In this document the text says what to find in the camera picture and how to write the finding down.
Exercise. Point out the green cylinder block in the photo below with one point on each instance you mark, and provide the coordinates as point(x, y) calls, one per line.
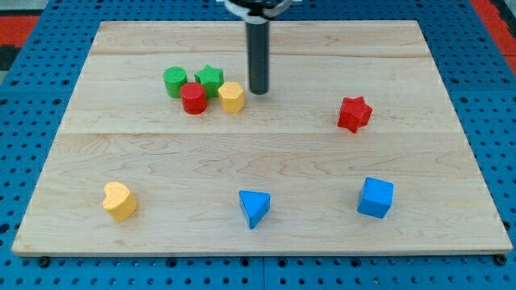
point(174, 78)

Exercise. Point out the yellow hexagon block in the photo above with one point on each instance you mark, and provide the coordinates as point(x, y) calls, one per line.
point(231, 97)

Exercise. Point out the red star block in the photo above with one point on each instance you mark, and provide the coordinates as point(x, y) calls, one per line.
point(354, 113)

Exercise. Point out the red cylinder block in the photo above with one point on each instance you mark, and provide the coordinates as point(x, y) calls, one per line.
point(193, 98)

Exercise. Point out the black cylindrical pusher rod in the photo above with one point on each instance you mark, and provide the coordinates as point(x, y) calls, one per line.
point(257, 36)

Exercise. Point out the light wooden board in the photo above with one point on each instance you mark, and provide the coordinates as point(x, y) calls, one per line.
point(186, 171)

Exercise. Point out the blue cube block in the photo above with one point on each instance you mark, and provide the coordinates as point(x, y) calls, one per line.
point(376, 197)

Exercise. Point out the green star block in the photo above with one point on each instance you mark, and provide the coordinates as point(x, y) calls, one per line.
point(211, 79)

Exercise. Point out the blue triangle block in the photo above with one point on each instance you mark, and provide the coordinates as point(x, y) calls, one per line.
point(254, 206)

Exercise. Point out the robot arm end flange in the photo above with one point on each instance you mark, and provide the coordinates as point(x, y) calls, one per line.
point(257, 11)

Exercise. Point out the yellow heart block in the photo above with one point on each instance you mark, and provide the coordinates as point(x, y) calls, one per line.
point(118, 202)

